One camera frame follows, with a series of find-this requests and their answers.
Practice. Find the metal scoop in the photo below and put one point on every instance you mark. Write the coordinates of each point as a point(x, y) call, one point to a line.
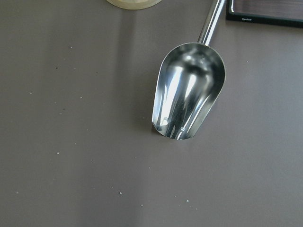
point(190, 79)

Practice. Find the wooden mug tree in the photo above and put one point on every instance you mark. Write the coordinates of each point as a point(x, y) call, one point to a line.
point(134, 4)

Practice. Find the wine glass rack tray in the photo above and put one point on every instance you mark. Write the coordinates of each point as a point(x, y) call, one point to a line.
point(272, 12)

